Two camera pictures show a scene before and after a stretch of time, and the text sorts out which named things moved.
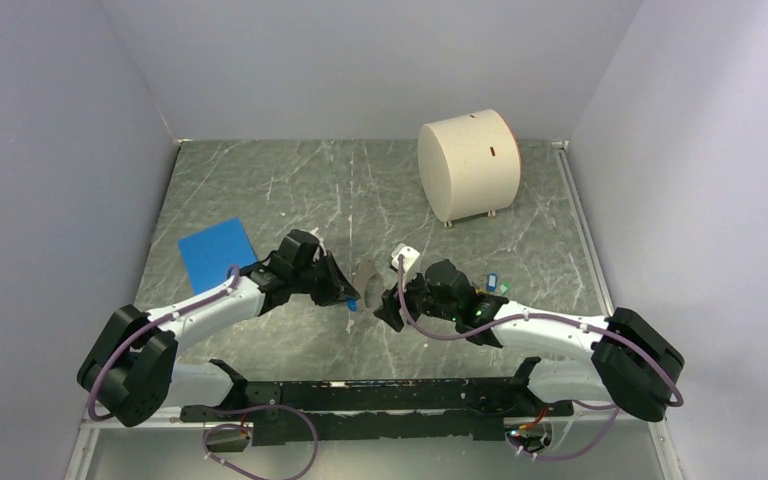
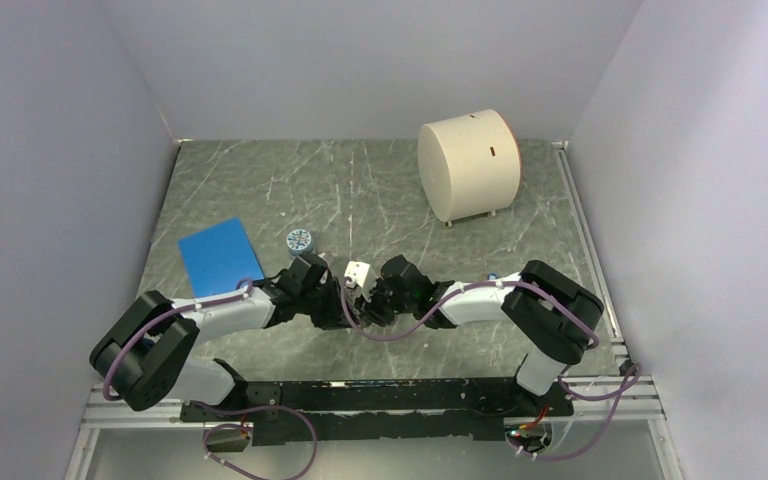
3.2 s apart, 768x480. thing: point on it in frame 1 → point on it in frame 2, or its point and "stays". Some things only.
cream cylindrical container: [470, 165] stays
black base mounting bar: [378, 410] stays
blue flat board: [208, 254] stays
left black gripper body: [309, 280] → [323, 303]
